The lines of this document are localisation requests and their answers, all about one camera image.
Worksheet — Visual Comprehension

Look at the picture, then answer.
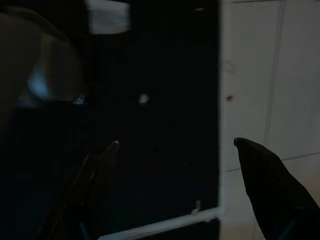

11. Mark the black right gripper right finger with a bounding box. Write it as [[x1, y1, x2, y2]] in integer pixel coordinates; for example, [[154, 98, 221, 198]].
[[233, 137, 320, 240]]

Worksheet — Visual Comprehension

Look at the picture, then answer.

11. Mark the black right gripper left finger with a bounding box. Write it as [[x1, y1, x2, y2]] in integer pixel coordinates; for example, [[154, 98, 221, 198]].
[[37, 139, 120, 240]]

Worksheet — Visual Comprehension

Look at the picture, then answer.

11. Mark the white tape strip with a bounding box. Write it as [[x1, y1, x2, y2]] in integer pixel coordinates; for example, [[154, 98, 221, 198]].
[[98, 206, 222, 240]]

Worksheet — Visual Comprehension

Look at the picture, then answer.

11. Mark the small white tape bit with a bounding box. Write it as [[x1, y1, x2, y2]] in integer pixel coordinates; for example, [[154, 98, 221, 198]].
[[191, 199, 202, 216]]

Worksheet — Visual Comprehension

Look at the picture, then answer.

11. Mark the black floor mat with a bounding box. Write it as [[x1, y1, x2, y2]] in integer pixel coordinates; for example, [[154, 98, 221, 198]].
[[0, 0, 222, 240]]

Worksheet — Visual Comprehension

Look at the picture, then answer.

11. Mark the white paper scrap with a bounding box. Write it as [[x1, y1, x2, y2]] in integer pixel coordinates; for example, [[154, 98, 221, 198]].
[[138, 93, 151, 106]]

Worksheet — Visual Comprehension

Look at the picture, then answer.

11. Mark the grey robot right leg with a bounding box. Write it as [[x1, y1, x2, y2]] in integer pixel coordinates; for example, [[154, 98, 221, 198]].
[[0, 6, 87, 110]]

